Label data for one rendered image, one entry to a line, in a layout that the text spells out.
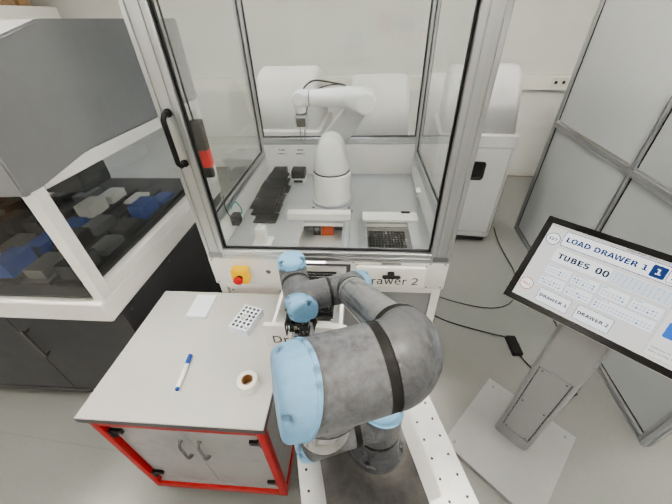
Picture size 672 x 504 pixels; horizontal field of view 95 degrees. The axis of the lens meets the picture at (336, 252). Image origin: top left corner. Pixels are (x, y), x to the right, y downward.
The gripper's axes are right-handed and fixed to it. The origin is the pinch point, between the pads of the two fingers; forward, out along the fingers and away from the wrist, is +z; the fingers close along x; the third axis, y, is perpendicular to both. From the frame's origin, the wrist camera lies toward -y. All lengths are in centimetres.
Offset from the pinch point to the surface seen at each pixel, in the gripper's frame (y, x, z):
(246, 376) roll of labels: 9.6, -19.3, 11.2
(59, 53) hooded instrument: -46, -80, -78
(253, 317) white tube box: -16.4, -24.5, 11.6
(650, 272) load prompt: -8, 101, -25
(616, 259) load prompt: -14, 96, -25
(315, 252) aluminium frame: -35.0, 0.1, -8.4
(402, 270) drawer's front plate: -33.4, 36.1, -1.3
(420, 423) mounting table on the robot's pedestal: 20.1, 37.9, 14.4
